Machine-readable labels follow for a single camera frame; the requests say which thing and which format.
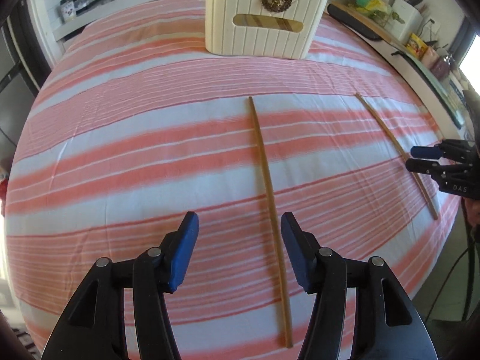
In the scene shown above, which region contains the wooden chopstick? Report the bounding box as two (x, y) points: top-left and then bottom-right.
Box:
(355, 93), (439, 220)
(248, 96), (294, 348)

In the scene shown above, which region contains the green cutting board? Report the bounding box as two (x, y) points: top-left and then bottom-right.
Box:
(391, 49), (465, 128)

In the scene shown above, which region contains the yellow snack box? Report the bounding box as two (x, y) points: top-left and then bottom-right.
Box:
(405, 33), (429, 60)

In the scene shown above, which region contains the white knife block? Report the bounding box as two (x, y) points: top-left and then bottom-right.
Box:
(385, 0), (423, 44)

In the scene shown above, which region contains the wooden cutting board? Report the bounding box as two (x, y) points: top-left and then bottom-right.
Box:
(327, 2), (405, 50)

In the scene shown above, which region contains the pink striped tablecloth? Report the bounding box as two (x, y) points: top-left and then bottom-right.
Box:
(5, 0), (460, 359)

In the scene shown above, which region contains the yellow green bag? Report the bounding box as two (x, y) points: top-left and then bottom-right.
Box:
(346, 0), (405, 28)

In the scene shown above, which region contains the cream utensil holder box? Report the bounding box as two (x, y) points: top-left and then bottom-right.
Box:
(205, 0), (328, 59)

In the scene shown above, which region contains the grey refrigerator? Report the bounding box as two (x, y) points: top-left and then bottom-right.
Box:
(1, 13), (50, 160)

